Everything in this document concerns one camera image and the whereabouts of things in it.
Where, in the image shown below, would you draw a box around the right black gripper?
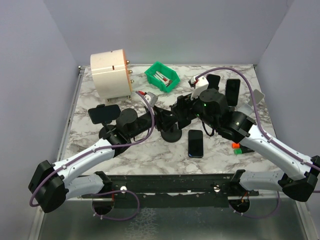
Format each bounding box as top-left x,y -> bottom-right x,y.
172,88 -> 218,130

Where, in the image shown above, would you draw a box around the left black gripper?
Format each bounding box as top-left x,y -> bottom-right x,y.
128,105 -> 178,140

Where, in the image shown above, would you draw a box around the black tripod phone stand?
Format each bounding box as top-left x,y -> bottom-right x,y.
160,122 -> 182,143

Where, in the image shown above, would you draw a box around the black phone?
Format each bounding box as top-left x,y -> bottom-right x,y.
188,129 -> 204,158

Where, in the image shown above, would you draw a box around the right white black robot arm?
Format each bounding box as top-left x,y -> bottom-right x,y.
170,88 -> 320,202

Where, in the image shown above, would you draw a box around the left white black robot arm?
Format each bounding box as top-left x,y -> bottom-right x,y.
28,104 -> 178,213

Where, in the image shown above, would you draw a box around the purple phone on round stand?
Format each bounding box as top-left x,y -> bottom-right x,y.
206,74 -> 221,91

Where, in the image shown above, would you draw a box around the dark phone on brown stand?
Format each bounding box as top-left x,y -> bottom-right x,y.
225,78 -> 241,107

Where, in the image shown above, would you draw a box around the left black phone stand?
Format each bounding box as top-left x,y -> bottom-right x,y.
98,122 -> 116,139

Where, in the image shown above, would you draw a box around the phone on left stand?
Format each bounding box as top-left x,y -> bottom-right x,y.
88,104 -> 121,125

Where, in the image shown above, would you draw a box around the white markers in bin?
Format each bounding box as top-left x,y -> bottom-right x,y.
153,71 -> 173,87

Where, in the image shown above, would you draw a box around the green plastic bin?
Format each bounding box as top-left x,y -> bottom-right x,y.
144,61 -> 180,93

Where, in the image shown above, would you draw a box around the orange cap marker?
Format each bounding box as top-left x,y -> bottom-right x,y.
231,143 -> 242,149

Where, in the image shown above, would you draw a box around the green cap marker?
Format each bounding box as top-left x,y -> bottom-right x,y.
233,147 -> 254,155

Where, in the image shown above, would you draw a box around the cream cylindrical drum device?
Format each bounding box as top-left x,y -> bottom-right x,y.
90,49 -> 133,100

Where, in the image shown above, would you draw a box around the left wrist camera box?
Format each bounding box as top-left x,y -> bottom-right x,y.
144,92 -> 158,108

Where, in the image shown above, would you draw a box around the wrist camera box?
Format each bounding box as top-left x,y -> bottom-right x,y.
144,92 -> 158,108
188,76 -> 209,100

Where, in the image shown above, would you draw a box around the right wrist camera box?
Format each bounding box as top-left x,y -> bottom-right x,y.
188,76 -> 209,100

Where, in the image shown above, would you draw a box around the black front mounting rail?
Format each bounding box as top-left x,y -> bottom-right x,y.
82,173 -> 261,209

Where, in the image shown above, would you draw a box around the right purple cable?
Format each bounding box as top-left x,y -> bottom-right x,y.
196,66 -> 320,220

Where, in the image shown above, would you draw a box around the purple cable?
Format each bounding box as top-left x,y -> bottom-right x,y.
28,91 -> 157,208
196,66 -> 320,220

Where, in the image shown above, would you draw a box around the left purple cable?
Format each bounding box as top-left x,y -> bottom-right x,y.
28,91 -> 157,208

